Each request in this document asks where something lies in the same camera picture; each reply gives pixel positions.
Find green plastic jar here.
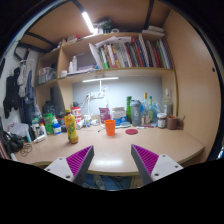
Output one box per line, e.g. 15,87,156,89
42,112,55,135

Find yellow drink bottle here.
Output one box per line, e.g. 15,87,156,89
63,108,80,145

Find white and blue box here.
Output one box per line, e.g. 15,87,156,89
110,106,128,126

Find clear green-capped bottle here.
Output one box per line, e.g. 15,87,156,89
148,95,155,124

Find red and white canister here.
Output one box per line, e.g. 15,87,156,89
70,106,83,124

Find brown jar with white lid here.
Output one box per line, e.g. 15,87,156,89
156,112,168,129

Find flat round red coaster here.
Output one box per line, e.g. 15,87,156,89
125,128,139,136

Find clear white-capped glass bottle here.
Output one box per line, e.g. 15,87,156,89
163,88,174,118

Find ceiling strip light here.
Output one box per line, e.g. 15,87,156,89
81,11,96,34

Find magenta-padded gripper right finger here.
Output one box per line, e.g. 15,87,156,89
130,143,184,186

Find white LED light bar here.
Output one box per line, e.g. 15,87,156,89
82,76,120,83

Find orange plastic cup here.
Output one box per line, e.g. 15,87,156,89
104,119,117,137

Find brown mug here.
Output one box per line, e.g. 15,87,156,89
166,115,184,131

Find white blue-label bottle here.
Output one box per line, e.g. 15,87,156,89
83,114,92,128

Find grey shaker bottle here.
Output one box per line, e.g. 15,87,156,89
129,99,142,127

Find white bottle with orange cap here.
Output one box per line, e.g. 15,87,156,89
39,122,48,138

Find hanging dark clothes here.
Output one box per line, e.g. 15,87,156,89
2,59,36,124

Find tall green bottle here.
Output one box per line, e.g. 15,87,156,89
125,96,133,123

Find white bottle with blue lid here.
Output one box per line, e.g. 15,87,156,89
52,117,63,135

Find clear gold-capped glass bottle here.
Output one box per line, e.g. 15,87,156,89
142,92,150,125

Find white wall power socket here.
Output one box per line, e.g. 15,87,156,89
89,91,106,100

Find white cable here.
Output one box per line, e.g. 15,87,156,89
79,92,111,116

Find magenta carton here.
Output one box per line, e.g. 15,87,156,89
98,107,112,124

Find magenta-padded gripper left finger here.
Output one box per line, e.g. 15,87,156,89
43,144,95,187

